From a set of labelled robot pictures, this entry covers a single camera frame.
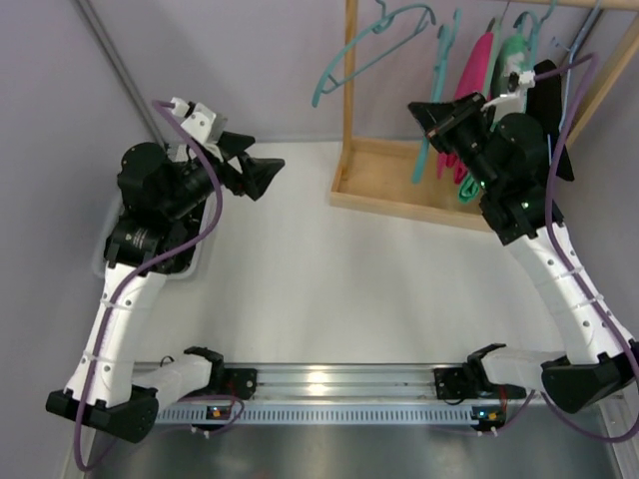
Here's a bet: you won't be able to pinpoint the aluminium mounting rail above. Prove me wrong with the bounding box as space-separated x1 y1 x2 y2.
134 362 545 400

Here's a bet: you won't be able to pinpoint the light blue hanger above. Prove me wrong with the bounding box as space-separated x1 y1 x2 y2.
546 0 605 151

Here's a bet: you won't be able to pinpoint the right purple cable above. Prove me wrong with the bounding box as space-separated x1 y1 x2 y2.
518 52 639 445

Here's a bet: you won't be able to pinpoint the empty teal hanger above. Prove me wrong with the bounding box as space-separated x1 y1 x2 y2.
311 1 439 108

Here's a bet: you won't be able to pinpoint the white plastic basket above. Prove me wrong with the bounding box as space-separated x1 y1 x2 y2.
91 194 216 280

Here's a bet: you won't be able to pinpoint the pink trousers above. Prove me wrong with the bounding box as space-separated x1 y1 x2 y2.
437 33 494 185

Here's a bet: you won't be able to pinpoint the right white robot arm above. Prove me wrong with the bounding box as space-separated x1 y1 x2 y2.
407 93 638 413

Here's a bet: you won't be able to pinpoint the purple cable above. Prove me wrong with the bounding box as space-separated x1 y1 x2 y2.
518 52 639 445
74 99 246 473

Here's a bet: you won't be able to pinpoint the black trousers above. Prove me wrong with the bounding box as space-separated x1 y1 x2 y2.
525 59 575 182
149 202 211 274

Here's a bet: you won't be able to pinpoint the teal hanger with black trousers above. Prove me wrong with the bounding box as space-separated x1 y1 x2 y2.
411 8 462 185

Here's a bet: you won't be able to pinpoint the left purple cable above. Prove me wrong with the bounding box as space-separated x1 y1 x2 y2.
74 99 246 473

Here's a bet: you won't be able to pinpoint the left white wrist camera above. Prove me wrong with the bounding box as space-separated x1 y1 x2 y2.
171 97 228 147

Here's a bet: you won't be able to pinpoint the grey-green hanger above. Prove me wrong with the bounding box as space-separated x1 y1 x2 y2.
483 17 501 100

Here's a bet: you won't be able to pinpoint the black trousers on blue hanger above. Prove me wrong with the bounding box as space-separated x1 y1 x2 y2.
525 59 575 182

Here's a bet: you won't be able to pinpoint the wooden clothes rack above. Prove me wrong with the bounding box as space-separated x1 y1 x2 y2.
329 1 638 232

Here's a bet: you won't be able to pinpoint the aluminium corner post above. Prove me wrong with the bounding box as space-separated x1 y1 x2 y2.
70 0 166 144

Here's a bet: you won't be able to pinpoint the grey slotted cable duct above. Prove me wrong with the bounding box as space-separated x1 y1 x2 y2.
154 402 523 425

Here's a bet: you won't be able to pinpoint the teal hanger with green trousers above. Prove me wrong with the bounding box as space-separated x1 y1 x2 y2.
513 0 557 70

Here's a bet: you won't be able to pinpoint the green patterned trousers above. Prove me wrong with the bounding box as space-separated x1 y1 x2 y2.
456 35 530 205

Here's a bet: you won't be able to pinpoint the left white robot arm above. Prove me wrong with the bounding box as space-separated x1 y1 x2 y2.
46 132 286 443

